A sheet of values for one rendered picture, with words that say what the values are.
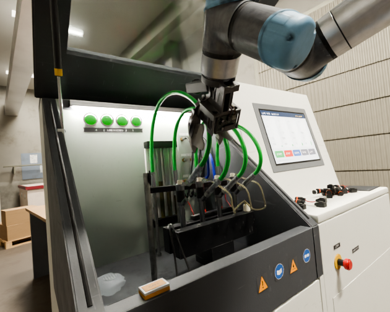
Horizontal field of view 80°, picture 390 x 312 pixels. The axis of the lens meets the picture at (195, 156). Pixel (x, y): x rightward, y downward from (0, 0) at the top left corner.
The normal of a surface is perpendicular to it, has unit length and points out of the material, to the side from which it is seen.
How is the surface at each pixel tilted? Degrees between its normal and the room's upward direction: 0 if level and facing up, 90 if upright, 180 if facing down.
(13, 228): 90
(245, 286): 90
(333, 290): 90
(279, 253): 90
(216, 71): 130
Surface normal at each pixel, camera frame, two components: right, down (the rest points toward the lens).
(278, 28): -0.59, -0.07
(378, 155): -0.76, 0.04
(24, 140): 0.65, -0.08
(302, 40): 0.62, 0.55
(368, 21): -0.27, 0.69
